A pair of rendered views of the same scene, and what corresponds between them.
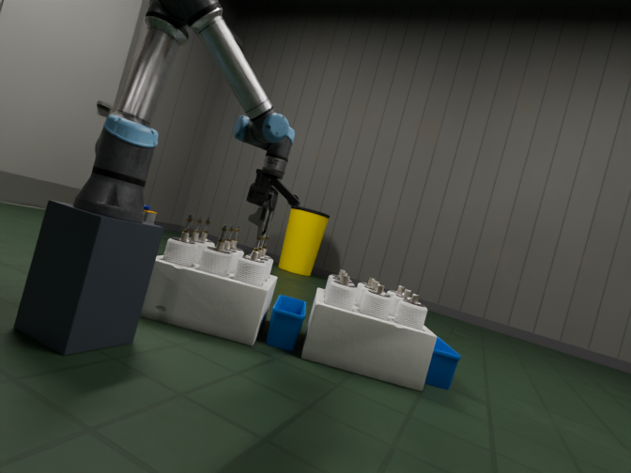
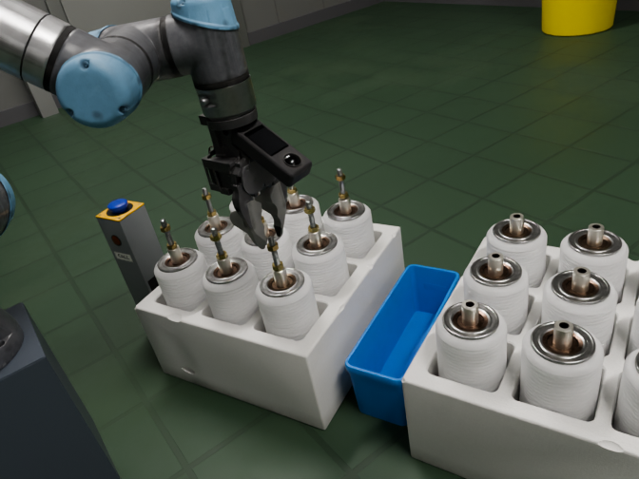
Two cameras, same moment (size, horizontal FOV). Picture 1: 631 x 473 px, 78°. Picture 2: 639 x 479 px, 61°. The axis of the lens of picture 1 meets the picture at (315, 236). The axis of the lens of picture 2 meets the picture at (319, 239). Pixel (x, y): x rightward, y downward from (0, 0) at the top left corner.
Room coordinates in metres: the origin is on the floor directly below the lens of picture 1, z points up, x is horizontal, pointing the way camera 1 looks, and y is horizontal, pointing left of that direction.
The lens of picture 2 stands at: (0.74, -0.31, 0.77)
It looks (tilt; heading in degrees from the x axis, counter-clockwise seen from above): 32 degrees down; 36
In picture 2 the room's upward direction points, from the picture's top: 11 degrees counter-clockwise
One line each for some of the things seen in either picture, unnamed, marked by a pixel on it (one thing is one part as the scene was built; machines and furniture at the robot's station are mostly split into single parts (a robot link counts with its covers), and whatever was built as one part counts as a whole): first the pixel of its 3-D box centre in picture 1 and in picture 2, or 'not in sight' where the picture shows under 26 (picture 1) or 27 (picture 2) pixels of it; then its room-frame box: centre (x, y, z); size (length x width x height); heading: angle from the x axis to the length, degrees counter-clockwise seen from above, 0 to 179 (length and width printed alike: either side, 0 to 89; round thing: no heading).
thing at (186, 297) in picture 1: (214, 293); (280, 299); (1.39, 0.30, 0.09); 0.39 x 0.39 x 0.18; 1
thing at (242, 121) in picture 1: (254, 131); (131, 57); (1.21, 0.27, 0.64); 0.11 x 0.11 x 0.08; 33
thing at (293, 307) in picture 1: (286, 320); (409, 339); (1.40, 0.02, 0.06); 0.30 x 0.11 x 0.12; 1
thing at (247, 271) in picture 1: (246, 286); (293, 323); (1.28, 0.18, 0.16); 0.10 x 0.10 x 0.18
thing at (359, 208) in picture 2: not in sight; (345, 211); (1.51, 0.18, 0.25); 0.08 x 0.08 x 0.01
